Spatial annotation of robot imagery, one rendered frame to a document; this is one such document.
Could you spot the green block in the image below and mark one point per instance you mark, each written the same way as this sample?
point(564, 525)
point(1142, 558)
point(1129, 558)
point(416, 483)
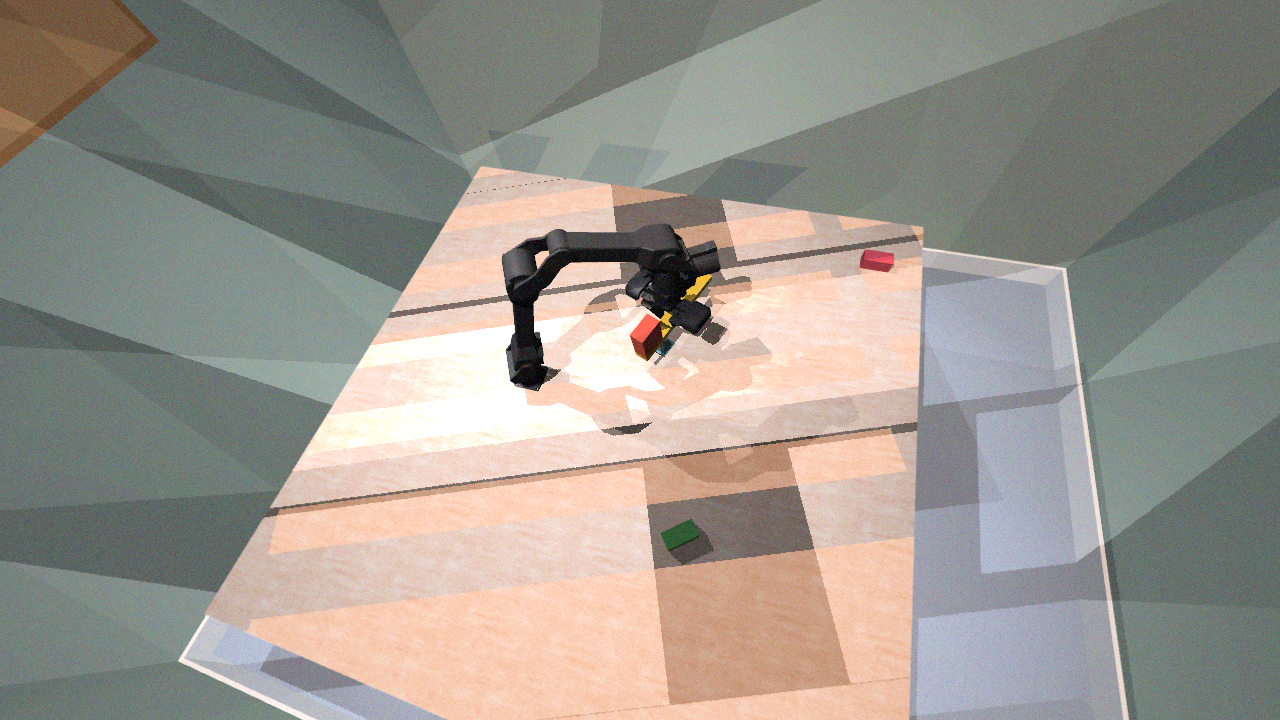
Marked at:
point(680, 534)

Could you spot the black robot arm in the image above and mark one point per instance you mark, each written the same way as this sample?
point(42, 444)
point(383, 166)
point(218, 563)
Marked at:
point(660, 253)

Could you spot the red rectangular block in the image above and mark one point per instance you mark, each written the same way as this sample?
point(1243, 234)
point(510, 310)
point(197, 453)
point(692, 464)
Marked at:
point(876, 260)

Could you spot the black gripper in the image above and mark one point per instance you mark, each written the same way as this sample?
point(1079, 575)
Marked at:
point(690, 315)

